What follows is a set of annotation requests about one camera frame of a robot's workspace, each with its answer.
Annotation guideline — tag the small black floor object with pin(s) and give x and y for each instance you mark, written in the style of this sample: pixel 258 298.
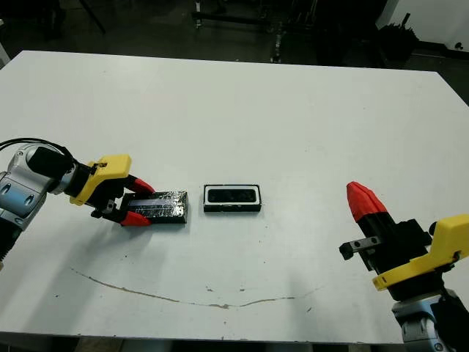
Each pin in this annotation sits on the small black floor object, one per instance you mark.
pixel 458 45

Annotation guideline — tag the black rectangular box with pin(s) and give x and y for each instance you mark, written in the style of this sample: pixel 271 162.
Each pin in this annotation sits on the black rectangular box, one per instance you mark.
pixel 168 205

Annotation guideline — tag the black gantry crane frame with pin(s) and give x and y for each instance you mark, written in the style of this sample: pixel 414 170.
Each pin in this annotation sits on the black gantry crane frame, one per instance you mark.
pixel 234 17

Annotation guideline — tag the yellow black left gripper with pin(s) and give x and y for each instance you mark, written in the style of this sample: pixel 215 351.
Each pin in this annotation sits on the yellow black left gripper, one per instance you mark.
pixel 102 176

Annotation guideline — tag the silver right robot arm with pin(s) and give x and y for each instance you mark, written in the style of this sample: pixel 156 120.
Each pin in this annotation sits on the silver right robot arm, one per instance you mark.
pixel 417 322

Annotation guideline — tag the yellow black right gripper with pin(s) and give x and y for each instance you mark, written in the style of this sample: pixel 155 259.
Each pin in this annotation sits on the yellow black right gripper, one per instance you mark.
pixel 410 253

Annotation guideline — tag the black box, white insert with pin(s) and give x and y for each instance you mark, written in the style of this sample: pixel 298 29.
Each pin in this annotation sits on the black box, white insert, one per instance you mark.
pixel 232 209

